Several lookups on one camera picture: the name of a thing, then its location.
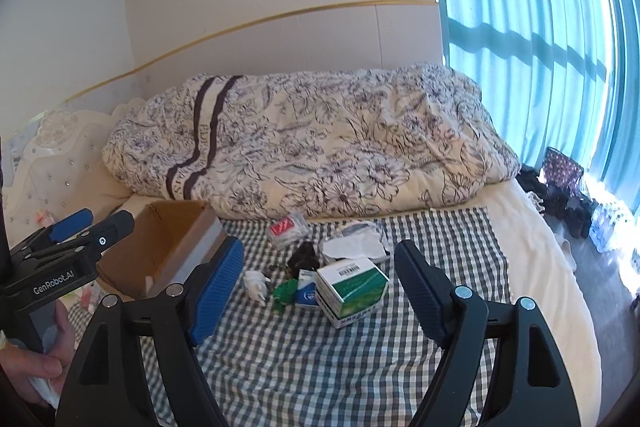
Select checkered cloth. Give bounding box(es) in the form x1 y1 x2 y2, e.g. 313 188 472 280
67 204 511 427

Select floral duvet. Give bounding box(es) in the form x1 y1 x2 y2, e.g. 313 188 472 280
102 63 521 219

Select dotted dark bag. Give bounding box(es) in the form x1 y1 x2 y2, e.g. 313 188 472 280
541 146 585 195

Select water bottle pack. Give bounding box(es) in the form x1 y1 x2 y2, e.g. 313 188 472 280
589 199 636 254

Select bed with cream sheet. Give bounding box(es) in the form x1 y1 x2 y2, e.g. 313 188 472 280
0 175 601 427

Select cardboard box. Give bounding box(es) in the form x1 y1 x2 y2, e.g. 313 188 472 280
96 200 227 300

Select person's left hand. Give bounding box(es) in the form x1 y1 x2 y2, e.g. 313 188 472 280
1 300 75 407

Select red item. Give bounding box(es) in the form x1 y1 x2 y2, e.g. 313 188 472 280
268 212 309 249

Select teal curtain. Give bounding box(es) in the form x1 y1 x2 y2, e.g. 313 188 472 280
439 0 639 211

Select white paper packet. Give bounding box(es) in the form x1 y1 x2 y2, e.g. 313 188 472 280
320 221 392 263

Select green toy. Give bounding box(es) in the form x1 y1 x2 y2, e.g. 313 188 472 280
271 279 298 312

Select white tufted headboard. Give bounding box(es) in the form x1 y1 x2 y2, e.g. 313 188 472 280
3 98 143 246

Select blue white small packet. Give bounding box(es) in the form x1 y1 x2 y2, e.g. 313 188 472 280
294 269 318 309

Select white plug adapter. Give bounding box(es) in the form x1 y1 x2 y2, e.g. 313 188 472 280
243 270 271 307

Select green white carton box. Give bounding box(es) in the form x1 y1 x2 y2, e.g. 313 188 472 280
316 257 388 329

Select black small bottle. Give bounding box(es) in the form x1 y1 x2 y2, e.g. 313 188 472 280
286 242 320 280

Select pile of dark shoes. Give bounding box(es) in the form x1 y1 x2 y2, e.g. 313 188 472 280
516 166 597 239

